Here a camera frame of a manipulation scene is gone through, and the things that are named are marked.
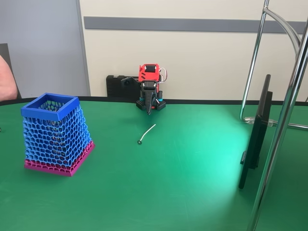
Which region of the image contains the thin white stick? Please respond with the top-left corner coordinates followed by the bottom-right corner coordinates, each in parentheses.
top-left (137, 124), bottom-right (156, 145)

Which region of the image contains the blue magenta honeycomb basket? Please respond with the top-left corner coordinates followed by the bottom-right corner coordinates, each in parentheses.
top-left (21, 92), bottom-right (96, 178)

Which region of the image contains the green table cloth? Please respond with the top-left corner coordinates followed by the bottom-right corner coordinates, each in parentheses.
top-left (0, 96), bottom-right (308, 231)

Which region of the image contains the black monitor on stand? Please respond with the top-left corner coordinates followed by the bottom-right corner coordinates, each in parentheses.
top-left (238, 74), bottom-right (274, 190)

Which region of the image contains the chrome tube stand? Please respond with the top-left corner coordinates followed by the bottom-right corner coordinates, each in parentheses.
top-left (239, 0), bottom-right (308, 231)

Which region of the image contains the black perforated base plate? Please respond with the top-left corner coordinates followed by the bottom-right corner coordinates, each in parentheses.
top-left (136, 98), bottom-right (167, 112)

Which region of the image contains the white red servo cable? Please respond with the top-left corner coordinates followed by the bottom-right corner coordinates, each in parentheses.
top-left (157, 68), bottom-right (169, 84)

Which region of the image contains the black gripper camera mount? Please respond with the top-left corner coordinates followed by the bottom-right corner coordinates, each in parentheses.
top-left (120, 76), bottom-right (140, 92)

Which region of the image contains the grey wall rail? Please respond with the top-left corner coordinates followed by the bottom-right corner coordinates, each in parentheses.
top-left (83, 16), bottom-right (308, 34)

